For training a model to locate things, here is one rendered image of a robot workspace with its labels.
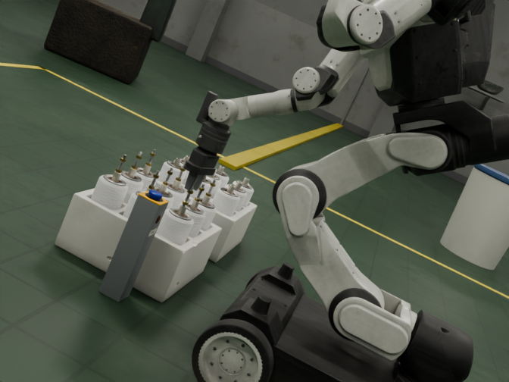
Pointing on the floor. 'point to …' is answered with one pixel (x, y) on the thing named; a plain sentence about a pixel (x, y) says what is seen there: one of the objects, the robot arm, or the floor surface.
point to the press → (107, 35)
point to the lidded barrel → (480, 219)
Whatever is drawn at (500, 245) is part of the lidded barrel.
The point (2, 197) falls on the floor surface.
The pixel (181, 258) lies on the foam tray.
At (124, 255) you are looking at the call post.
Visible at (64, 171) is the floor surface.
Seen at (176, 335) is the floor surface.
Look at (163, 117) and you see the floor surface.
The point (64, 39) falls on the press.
